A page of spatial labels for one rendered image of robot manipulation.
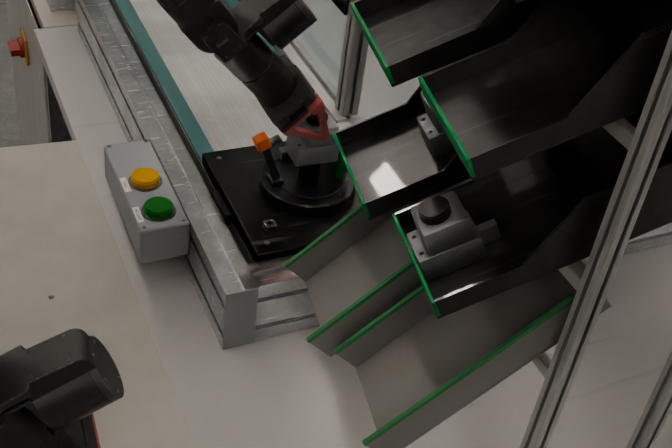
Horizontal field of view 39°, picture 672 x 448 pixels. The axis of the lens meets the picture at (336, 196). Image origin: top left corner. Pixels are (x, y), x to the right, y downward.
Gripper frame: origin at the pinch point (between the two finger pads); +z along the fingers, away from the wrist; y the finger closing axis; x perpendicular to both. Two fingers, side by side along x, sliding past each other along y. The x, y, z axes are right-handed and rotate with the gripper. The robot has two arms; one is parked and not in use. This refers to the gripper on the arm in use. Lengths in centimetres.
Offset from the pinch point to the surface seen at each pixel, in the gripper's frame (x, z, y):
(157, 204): 23.3, -6.8, 1.3
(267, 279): 16.8, 0.5, -15.9
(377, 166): -4.7, -12.9, -26.4
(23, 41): 46, 14, 105
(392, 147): -7.2, -12.0, -24.8
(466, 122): -14, -25, -41
